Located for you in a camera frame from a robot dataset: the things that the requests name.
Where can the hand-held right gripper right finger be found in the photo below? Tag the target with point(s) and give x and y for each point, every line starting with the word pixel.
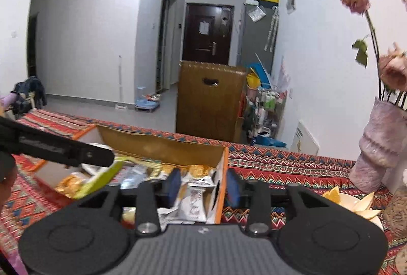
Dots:
pixel 233 189

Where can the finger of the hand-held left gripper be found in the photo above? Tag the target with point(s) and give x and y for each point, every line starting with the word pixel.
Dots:
pixel 98 155

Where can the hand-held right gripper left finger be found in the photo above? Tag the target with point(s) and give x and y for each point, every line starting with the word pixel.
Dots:
pixel 174 187

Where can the green yellow snack packet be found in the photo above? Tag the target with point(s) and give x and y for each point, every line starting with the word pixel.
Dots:
pixel 101 178

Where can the oat crisp snack packet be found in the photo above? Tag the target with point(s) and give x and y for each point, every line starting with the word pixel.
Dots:
pixel 194 202

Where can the red cardboard box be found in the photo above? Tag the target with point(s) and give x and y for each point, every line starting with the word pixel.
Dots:
pixel 143 143

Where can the pile of snacks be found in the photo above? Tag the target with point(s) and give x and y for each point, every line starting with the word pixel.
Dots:
pixel 140 171

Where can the dark backpack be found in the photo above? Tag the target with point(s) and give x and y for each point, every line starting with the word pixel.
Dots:
pixel 35 92

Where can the purple rolled mat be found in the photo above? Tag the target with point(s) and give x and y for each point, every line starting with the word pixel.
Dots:
pixel 8 101

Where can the blue floor tray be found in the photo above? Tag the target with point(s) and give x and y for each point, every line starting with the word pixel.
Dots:
pixel 146 103

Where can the brown cardboard box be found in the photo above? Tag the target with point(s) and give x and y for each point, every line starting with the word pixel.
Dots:
pixel 206 109

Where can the white flat board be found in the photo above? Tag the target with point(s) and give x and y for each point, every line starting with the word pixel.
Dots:
pixel 307 138

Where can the storage rack with bottles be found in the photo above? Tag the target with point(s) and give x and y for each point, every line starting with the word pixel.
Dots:
pixel 267 103

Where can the blue plastic object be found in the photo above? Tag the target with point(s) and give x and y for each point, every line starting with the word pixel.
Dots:
pixel 259 71

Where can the plate with orange peels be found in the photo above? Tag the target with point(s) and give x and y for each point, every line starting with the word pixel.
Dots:
pixel 365 211

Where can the dark brown entrance door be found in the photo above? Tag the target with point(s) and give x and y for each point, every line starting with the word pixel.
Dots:
pixel 197 49

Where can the grey refrigerator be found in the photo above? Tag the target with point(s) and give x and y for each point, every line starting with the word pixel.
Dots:
pixel 254 46

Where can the pink ribbed vase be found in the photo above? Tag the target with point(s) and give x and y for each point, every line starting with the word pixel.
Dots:
pixel 378 147

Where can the white folded umbrella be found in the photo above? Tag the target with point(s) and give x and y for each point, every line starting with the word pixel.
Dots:
pixel 272 30

